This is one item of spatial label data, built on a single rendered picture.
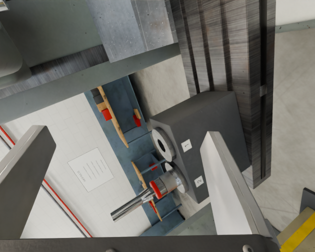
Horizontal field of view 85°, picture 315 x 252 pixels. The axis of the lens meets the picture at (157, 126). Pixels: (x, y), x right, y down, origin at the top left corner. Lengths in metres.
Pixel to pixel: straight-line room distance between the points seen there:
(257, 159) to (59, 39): 0.73
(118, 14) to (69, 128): 4.24
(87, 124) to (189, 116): 4.49
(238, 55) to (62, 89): 0.59
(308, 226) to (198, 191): 1.55
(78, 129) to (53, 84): 4.11
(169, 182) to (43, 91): 0.54
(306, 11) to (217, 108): 0.22
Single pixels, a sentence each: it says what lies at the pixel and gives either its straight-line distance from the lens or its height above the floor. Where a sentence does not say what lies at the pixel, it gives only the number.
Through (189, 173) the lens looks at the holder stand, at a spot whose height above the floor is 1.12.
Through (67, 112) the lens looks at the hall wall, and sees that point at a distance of 4.69.
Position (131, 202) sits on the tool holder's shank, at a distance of 0.45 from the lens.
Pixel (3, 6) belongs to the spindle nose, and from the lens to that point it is 0.36.
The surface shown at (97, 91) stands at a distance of 4.13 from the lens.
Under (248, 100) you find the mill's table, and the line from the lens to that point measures 0.44.
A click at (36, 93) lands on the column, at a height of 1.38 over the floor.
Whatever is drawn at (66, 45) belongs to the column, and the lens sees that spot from 0.73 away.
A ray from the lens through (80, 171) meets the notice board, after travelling 5.35.
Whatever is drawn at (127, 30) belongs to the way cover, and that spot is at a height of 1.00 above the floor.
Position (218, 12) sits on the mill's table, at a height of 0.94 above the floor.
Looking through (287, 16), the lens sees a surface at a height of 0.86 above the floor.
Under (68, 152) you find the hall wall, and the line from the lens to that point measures 5.05.
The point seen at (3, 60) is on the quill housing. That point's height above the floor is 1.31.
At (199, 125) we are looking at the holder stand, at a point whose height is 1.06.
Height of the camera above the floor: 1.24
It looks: 17 degrees down
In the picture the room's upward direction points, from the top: 117 degrees counter-clockwise
